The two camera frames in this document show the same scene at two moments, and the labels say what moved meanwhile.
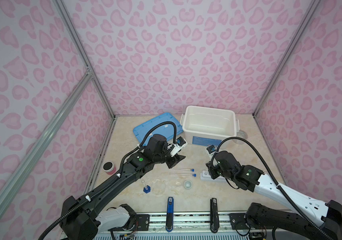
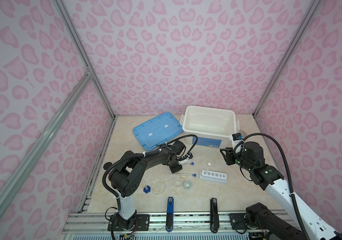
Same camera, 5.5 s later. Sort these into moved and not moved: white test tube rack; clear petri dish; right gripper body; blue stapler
Moved: right gripper body
Not moved: clear petri dish; white test tube rack; blue stapler
